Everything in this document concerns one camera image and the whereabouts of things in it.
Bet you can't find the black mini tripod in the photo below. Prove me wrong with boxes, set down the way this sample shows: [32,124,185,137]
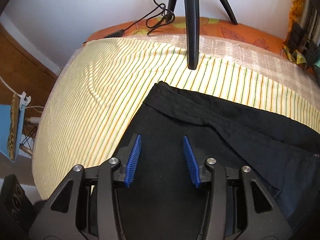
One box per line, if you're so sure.
[168,0,238,70]

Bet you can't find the black camera box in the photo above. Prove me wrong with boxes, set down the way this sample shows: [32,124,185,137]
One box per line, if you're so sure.
[1,174,37,239]

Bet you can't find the yellow striped towel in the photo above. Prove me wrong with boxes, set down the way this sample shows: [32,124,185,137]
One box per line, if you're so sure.
[32,35,319,199]

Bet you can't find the orange floral scarf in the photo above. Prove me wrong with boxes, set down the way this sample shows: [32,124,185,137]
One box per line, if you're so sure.
[283,43,319,75]

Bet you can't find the folded silver tripod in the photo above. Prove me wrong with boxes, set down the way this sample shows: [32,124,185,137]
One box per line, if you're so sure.
[290,0,319,66]

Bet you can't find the black power cable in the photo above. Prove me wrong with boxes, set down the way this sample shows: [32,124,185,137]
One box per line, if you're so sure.
[82,0,176,45]

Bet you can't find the black pants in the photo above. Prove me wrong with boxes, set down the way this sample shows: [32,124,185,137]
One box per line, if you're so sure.
[118,82,319,239]

